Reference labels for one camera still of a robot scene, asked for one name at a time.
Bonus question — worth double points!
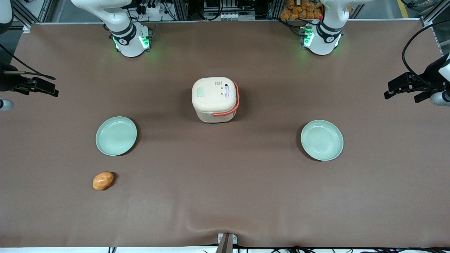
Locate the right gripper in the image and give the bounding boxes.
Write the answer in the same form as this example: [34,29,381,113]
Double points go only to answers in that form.
[0,61,59,97]

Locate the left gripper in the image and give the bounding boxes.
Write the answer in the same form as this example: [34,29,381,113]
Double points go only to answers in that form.
[384,53,450,103]

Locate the cream rice cooker orange handle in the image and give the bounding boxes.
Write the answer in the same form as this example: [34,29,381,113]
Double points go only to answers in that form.
[192,77,240,123]

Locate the pale green round plate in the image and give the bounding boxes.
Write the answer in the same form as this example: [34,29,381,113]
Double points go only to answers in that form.
[301,120,344,162]
[96,116,137,156]

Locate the orange brown bread roll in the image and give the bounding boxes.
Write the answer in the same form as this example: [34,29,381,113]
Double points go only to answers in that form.
[92,171,114,191]

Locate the pile of orange breads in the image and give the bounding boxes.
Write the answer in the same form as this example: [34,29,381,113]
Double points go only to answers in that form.
[280,0,324,21]

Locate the brown table cloth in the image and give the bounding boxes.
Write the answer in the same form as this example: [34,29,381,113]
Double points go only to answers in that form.
[0,19,450,248]

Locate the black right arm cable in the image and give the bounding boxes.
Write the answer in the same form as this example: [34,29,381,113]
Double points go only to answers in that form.
[0,44,57,80]

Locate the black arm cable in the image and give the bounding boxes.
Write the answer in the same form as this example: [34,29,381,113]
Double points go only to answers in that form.
[402,22,450,89]
[0,44,57,80]

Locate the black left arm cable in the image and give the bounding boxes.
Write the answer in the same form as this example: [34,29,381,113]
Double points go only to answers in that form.
[402,22,450,89]

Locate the aluminium frame post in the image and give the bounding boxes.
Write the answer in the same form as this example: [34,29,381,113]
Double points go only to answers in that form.
[10,0,53,33]
[420,0,450,28]

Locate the metal bracket with pole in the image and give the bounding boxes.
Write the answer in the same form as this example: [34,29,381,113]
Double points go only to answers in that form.
[214,233,238,253]

